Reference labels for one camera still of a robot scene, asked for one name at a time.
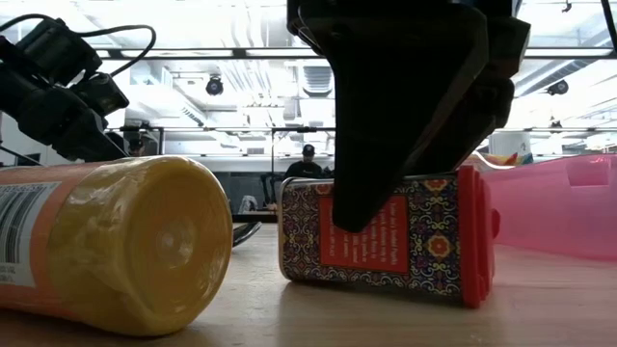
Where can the blue yellow ramen packet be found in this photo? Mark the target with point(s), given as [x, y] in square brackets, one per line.
[526, 160]

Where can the pink plastic bin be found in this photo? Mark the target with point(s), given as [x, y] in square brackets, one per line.
[554, 212]

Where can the black overhead camera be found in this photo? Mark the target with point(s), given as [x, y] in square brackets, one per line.
[558, 87]
[214, 86]

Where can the orange spice bottle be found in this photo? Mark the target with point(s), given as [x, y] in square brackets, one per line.
[144, 241]

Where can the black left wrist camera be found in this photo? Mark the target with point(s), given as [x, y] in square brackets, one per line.
[58, 48]

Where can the patterned paprika tin red lid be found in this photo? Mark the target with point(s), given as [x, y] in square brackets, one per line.
[434, 250]

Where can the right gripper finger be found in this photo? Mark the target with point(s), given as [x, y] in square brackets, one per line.
[496, 96]
[385, 96]

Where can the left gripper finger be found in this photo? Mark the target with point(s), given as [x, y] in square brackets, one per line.
[96, 147]

